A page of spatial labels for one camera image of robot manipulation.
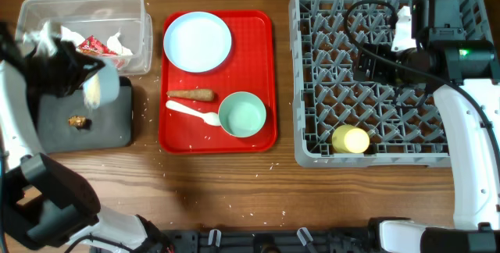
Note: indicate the yellow cup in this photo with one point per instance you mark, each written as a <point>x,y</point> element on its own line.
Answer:
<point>350,139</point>

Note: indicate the green bowl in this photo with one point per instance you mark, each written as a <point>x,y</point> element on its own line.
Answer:
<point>242,114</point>

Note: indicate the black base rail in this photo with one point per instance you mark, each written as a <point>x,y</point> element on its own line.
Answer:
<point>301,240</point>

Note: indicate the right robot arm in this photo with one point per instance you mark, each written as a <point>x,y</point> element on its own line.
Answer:
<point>462,75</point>

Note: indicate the clear plastic waste bin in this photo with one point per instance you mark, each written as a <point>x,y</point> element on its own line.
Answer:
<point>100,19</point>

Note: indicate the red serving tray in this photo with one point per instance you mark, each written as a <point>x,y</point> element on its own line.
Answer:
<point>249,67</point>

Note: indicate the light blue plate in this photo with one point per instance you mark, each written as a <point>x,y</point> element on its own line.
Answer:
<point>197,42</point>

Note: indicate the white tissue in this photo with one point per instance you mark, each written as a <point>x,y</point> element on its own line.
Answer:
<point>74,37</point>

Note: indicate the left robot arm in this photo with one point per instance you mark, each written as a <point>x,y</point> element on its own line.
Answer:
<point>44,203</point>

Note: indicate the brown carrot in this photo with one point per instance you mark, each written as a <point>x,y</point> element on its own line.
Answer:
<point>202,95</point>

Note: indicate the white plastic spoon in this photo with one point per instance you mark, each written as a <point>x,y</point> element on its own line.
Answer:
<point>210,118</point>

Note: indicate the red snack wrapper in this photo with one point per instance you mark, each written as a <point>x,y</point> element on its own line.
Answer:
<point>92,46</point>

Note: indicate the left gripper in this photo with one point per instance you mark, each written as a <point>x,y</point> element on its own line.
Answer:
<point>82,70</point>

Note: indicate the brown food scrap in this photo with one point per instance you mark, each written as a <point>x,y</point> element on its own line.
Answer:
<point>78,122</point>

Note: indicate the light blue rice bowl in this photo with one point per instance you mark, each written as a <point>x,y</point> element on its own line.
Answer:
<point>109,84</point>

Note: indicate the grey dishwasher rack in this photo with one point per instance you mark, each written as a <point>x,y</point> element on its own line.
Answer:
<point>403,125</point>

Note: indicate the white paper scrap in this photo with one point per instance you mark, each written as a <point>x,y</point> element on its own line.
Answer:
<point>120,54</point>

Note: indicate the black waste tray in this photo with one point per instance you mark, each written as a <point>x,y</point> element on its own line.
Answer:
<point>109,126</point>

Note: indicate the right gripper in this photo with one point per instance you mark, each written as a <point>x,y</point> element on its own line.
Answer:
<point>361,64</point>

